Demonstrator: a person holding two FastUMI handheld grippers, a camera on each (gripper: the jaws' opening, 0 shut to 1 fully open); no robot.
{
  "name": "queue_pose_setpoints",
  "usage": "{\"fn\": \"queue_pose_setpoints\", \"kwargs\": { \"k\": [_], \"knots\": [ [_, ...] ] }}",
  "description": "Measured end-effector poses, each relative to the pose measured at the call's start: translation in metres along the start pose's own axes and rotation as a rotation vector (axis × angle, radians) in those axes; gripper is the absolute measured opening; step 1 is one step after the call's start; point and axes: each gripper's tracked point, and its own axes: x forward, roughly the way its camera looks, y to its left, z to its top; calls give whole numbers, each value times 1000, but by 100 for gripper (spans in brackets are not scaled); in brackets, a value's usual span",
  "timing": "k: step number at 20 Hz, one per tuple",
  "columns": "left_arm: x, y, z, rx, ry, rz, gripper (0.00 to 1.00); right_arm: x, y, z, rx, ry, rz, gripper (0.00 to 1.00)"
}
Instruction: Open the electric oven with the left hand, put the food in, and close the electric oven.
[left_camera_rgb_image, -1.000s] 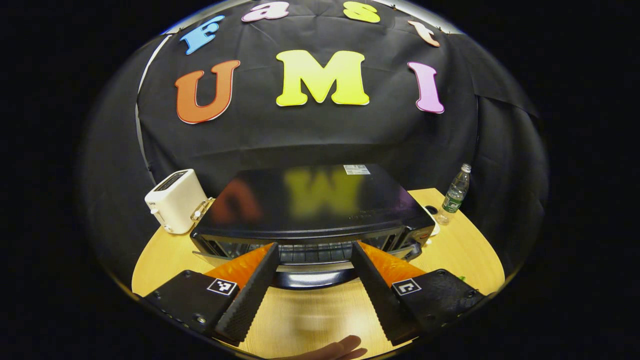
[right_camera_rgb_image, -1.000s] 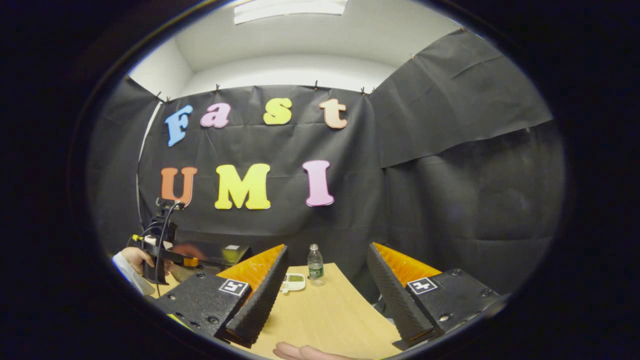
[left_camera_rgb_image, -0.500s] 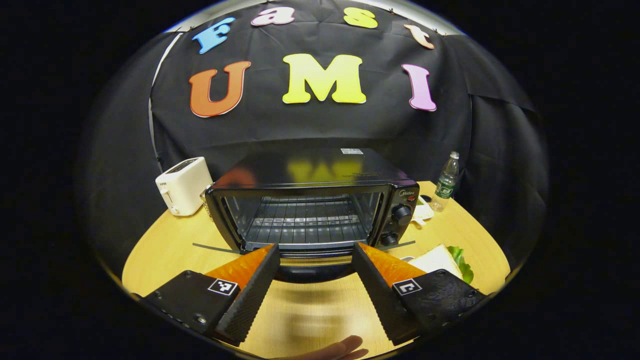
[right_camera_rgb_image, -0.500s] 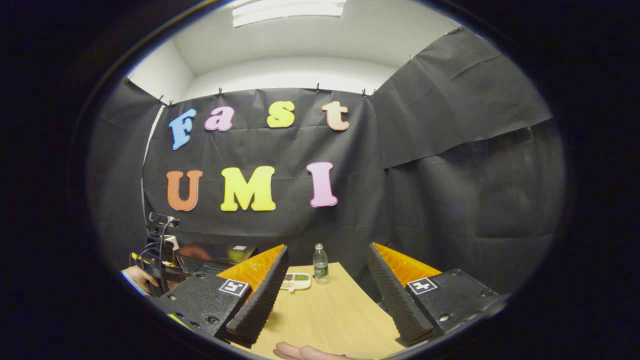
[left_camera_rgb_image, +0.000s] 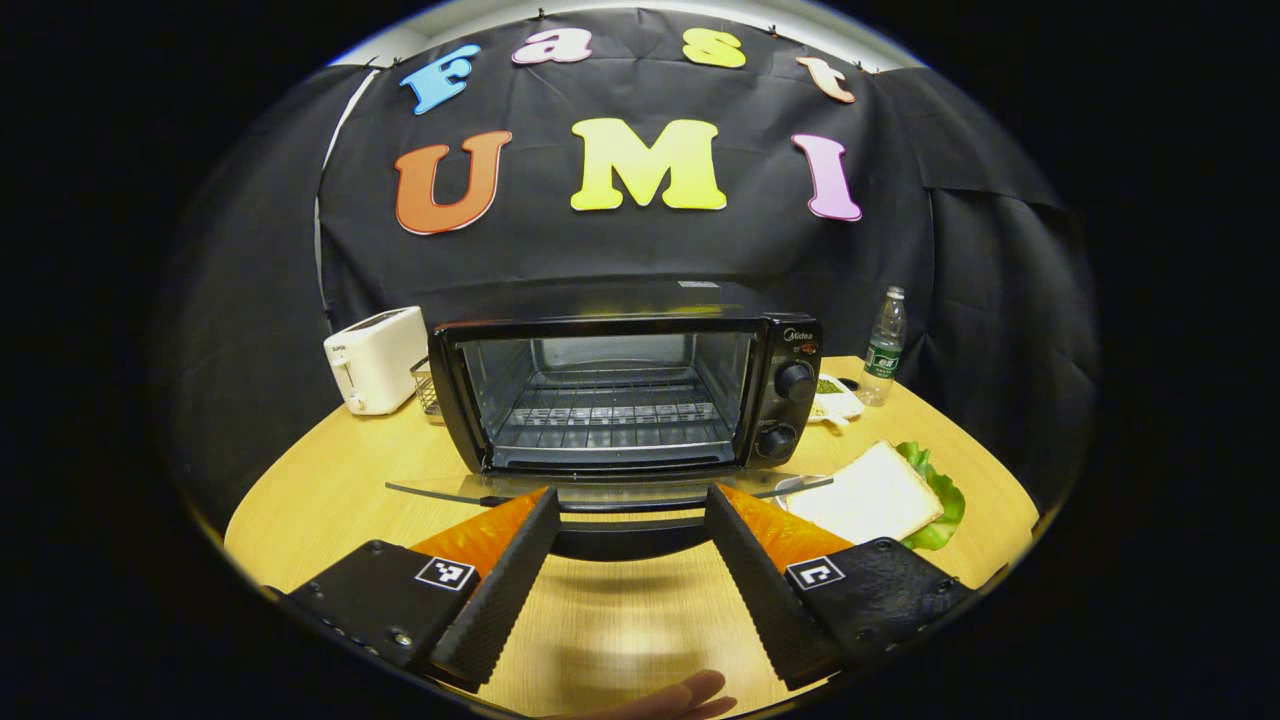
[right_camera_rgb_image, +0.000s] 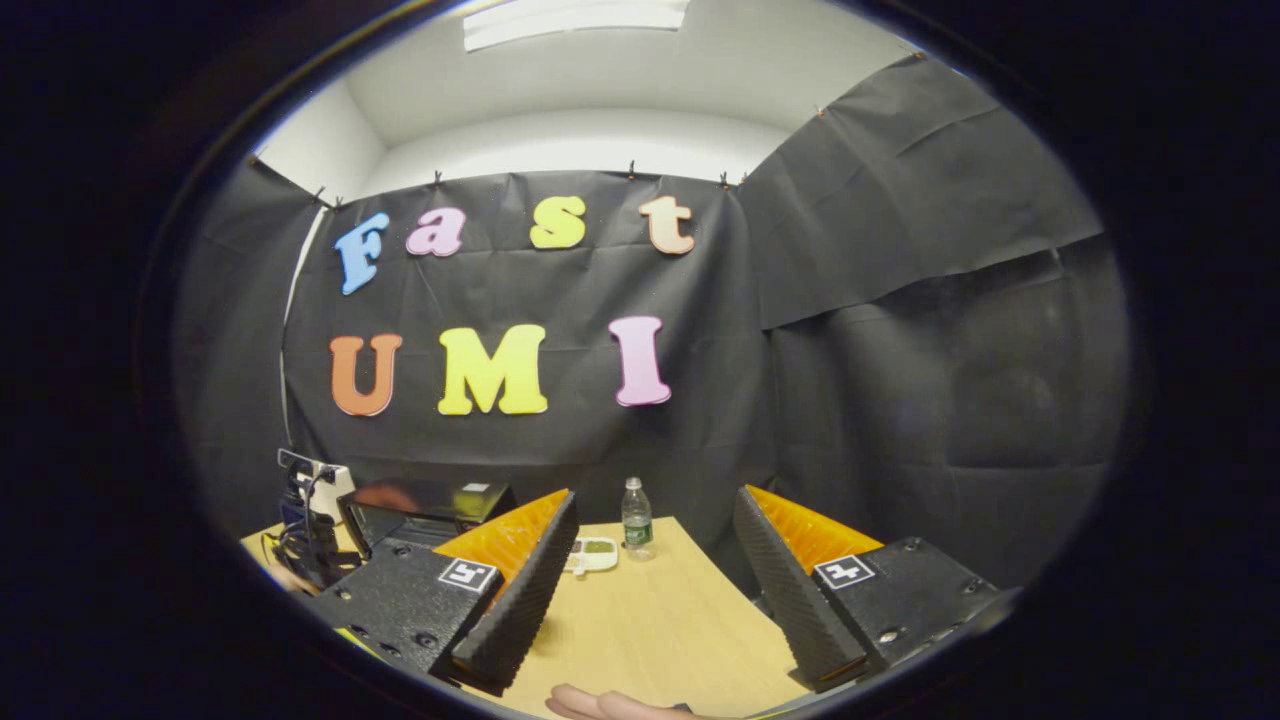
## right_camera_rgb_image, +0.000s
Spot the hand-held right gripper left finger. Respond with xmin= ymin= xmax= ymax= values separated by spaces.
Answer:
xmin=295 ymin=488 xmax=580 ymax=698

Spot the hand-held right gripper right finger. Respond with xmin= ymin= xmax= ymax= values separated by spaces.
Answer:
xmin=733 ymin=485 xmax=1023 ymax=695

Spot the black electric oven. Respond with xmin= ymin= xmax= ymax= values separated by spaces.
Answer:
xmin=337 ymin=478 xmax=519 ymax=561

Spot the white toaster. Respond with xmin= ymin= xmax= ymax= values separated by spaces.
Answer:
xmin=318 ymin=463 xmax=357 ymax=523

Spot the white divided dish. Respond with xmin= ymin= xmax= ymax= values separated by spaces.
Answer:
xmin=565 ymin=537 xmax=620 ymax=577

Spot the clear plastic water bottle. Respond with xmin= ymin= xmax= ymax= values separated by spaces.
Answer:
xmin=621 ymin=477 xmax=656 ymax=562

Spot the black backdrop cloth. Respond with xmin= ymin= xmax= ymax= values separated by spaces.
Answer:
xmin=175 ymin=55 xmax=1136 ymax=591

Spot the large ceiling light panel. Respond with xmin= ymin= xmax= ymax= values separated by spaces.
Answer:
xmin=462 ymin=0 xmax=691 ymax=53

